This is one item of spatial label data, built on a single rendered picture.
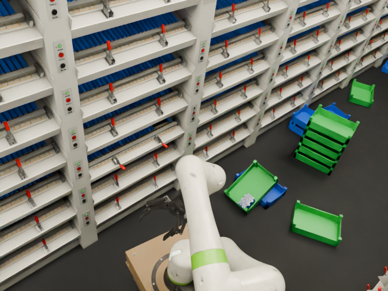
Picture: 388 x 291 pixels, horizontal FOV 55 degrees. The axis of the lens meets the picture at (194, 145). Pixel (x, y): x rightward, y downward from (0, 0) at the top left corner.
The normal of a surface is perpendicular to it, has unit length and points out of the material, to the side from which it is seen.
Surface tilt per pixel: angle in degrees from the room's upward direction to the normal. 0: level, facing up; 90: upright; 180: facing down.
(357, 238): 0
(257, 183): 28
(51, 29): 90
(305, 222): 0
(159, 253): 2
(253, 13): 21
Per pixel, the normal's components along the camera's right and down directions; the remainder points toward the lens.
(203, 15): 0.66, 0.58
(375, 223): 0.11, -0.71
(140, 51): 0.34, -0.45
